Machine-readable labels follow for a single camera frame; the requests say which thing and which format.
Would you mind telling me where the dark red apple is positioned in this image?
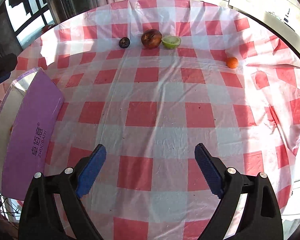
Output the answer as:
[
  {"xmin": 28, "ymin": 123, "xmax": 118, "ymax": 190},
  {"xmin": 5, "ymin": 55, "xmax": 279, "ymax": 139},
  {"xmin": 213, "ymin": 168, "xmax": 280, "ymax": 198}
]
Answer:
[{"xmin": 141, "ymin": 29, "xmax": 162, "ymax": 49}]

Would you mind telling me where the purple cardboard box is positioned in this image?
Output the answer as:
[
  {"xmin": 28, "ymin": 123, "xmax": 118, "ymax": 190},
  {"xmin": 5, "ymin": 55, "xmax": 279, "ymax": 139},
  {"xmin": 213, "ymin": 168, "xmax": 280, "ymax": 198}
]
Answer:
[{"xmin": 0, "ymin": 67, "xmax": 64, "ymax": 200}]

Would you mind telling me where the dark passion fruit left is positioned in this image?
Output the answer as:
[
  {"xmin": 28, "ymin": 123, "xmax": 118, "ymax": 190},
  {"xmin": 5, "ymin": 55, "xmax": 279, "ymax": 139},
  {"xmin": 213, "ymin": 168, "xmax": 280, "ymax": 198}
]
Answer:
[{"xmin": 119, "ymin": 37, "xmax": 130, "ymax": 49}]

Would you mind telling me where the red white checkered tablecloth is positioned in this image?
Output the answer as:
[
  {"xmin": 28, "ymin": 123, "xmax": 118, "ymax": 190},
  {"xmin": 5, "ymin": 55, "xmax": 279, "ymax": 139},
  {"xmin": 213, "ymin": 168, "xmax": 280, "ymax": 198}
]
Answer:
[{"xmin": 11, "ymin": 0, "xmax": 300, "ymax": 239}]

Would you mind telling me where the orange mandarin right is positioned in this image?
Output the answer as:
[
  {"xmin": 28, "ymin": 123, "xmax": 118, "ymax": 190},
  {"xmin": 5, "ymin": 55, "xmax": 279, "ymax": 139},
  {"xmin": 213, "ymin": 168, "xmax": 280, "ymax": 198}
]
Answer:
[{"xmin": 226, "ymin": 57, "xmax": 239, "ymax": 69}]

